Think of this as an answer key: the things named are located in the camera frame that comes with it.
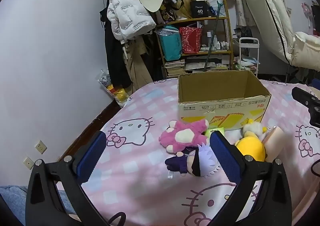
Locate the dark patterned tote bag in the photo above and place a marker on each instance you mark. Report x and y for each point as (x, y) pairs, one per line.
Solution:
(168, 11)

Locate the row of small bottles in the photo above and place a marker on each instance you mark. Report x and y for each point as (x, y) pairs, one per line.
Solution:
(220, 45)

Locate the beige hanging coat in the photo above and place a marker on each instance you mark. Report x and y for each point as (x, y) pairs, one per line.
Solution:
(138, 66)

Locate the brown bag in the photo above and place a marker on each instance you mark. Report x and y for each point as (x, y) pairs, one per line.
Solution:
(186, 7)

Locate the pink cat printed bedsheet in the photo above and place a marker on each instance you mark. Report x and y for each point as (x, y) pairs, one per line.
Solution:
(140, 171)

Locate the blue fleece cloth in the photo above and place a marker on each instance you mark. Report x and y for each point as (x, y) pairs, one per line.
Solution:
(12, 201)

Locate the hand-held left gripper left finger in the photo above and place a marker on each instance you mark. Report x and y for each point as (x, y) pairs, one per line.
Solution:
(91, 156)

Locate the black box white label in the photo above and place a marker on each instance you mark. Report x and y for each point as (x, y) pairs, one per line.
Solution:
(199, 9)

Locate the white wall socket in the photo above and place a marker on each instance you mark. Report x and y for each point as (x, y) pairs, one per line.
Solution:
(40, 147)
(28, 163)

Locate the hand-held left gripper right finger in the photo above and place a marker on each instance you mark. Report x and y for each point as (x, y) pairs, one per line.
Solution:
(225, 156)

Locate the stack of books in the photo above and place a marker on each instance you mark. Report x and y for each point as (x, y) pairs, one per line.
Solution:
(174, 69)

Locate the purple plush doll white hair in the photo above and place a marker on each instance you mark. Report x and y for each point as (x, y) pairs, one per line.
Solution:
(197, 162)

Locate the white trolley cart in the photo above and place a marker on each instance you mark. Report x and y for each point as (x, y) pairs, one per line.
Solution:
(247, 41)

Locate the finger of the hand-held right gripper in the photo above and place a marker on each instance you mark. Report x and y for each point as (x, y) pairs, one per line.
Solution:
(301, 95)

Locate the wooden shelf rack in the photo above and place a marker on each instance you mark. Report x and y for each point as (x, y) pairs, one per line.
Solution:
(228, 41)

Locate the green pole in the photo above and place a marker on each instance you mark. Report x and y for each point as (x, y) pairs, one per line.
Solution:
(211, 41)

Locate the plastic bag with toys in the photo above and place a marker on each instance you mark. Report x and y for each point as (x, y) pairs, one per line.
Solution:
(113, 88)

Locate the white folded mattress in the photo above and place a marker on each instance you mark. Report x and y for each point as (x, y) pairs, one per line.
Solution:
(272, 16)

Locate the teal bag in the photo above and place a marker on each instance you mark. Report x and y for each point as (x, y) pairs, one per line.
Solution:
(171, 44)

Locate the pink desk fan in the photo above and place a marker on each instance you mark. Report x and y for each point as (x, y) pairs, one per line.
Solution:
(307, 12)

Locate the white puffer jacket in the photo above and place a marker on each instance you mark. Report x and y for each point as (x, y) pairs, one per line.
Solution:
(127, 11)

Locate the cardboard box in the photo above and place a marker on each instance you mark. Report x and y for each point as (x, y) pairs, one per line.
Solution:
(222, 96)

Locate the cream puffy bedding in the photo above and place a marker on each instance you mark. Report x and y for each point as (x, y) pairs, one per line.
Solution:
(307, 51)

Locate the red patterned bag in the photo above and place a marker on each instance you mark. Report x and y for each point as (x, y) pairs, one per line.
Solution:
(191, 39)

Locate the pink white plush toy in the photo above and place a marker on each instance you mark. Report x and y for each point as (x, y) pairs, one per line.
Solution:
(183, 136)

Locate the green tissue packet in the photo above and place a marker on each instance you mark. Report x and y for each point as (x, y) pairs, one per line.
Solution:
(217, 131)

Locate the pile of magazines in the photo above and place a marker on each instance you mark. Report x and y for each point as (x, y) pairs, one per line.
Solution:
(212, 64)

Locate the yellow plush toy white pompom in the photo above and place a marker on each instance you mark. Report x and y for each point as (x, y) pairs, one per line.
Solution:
(251, 149)

